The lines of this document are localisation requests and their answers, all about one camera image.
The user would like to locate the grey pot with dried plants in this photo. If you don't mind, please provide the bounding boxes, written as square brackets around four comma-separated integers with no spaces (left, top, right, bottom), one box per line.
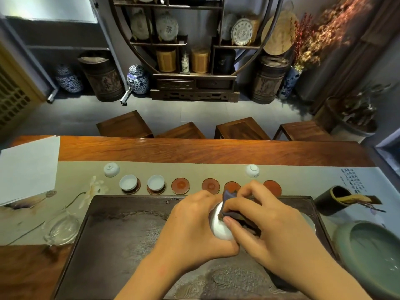
[322,82,393,144]

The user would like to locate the person's left forearm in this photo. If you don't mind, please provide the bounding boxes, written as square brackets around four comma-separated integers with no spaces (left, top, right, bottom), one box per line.
[114,249,200,300]

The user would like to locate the person's left hand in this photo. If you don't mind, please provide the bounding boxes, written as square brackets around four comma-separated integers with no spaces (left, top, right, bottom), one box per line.
[157,190,240,274]

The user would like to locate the wooden lattice panel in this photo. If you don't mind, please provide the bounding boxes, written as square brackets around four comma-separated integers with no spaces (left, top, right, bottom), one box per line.
[0,44,47,130]

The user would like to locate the grey standing board frame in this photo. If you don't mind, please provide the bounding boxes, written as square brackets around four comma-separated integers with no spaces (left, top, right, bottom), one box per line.
[0,0,132,106]

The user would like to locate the yellow bamboo canister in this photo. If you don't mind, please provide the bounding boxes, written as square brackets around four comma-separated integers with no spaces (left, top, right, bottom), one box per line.
[191,47,210,74]
[156,48,177,73]

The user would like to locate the dark round wooden display shelf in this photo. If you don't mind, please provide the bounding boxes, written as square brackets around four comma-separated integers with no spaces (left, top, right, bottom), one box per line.
[108,0,285,102]

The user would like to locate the paper-wrapped round tea cake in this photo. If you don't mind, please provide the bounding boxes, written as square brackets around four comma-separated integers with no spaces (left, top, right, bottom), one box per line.
[130,12,154,41]
[156,13,179,42]
[231,17,254,46]
[220,13,239,41]

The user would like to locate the black tea tool holder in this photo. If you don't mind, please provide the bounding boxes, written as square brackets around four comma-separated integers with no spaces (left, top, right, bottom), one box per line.
[313,185,382,216]

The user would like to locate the clear glass pitcher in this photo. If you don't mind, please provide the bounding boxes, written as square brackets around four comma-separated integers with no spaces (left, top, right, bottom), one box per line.
[42,211,82,246]

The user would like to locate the dark tea jar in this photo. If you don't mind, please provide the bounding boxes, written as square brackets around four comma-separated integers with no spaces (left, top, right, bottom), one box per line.
[213,48,236,75]

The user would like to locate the blue and white porcelain jar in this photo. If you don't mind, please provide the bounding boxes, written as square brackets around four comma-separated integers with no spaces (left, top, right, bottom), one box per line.
[126,64,150,95]
[56,64,84,93]

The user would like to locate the beige painted table runner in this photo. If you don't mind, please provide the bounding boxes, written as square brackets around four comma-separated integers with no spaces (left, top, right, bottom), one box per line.
[0,161,400,278]

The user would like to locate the dark wooden tea tray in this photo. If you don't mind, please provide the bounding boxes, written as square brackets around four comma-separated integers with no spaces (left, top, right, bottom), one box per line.
[51,194,341,300]

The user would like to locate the celadon green waste bowl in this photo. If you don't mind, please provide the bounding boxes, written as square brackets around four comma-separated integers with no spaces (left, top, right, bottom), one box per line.
[333,222,400,299]

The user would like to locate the white porcelain bowl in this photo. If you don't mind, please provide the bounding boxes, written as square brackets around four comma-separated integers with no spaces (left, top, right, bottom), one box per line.
[299,212,317,235]

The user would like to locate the light bamboo tea scoop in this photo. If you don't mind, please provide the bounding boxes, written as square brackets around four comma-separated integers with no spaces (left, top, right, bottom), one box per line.
[338,194,373,204]

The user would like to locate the dark tea cloth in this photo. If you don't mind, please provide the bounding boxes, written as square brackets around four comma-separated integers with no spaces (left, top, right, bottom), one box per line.
[222,189,262,237]

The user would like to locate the round woven bamboo tray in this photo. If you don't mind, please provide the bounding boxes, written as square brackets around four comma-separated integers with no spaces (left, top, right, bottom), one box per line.
[261,10,299,56]

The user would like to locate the blue and white tall vase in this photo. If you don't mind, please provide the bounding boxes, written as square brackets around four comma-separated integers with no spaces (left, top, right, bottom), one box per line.
[278,67,302,100]

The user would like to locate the dark tea pick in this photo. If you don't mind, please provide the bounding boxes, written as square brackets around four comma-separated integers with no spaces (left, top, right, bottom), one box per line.
[359,197,387,213]

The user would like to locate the carved dark wooden barrel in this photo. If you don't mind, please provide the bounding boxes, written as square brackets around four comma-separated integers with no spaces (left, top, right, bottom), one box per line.
[251,54,292,105]
[77,51,126,103]

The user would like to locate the dried red flower branches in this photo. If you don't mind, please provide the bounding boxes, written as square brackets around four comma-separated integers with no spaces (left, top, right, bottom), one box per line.
[292,0,374,72]

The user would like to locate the person's right hand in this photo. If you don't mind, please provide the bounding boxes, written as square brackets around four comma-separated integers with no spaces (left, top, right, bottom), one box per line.
[223,180,327,274]

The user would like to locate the white paper sheets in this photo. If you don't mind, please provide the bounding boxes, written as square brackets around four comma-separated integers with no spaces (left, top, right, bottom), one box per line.
[0,135,61,207]

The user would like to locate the person's right forearm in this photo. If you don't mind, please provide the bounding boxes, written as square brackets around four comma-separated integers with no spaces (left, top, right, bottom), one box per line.
[276,259,373,300]

